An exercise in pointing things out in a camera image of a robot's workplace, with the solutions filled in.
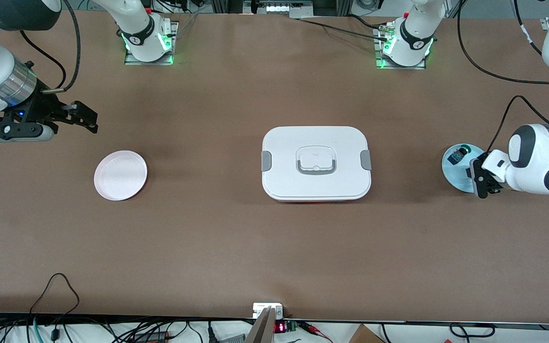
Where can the red clip lead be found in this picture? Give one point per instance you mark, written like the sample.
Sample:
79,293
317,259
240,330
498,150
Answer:
316,329

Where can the small blue black object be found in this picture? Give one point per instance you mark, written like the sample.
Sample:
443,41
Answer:
455,156

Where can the pink round plate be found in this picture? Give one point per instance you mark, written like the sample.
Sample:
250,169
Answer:
119,175

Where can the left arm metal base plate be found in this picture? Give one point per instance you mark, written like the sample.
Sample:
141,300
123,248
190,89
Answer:
401,66

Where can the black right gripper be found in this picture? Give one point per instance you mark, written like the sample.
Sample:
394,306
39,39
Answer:
45,105

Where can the red LED display board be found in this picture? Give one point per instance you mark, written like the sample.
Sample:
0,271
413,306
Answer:
280,327

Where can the small white mounting block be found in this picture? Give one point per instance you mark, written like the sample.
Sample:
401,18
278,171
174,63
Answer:
261,308

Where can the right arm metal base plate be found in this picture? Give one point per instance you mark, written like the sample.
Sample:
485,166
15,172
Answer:
134,61

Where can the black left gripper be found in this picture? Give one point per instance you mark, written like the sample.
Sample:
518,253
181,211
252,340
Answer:
456,156

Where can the black power adapter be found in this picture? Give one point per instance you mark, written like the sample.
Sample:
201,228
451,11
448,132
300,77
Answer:
153,337

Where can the grey upright bar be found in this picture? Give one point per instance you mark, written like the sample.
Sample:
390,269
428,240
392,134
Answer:
261,328

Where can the brown cardboard piece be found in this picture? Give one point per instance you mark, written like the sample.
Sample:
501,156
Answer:
365,336

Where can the light blue round plate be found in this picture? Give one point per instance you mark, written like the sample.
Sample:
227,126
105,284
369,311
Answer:
455,176

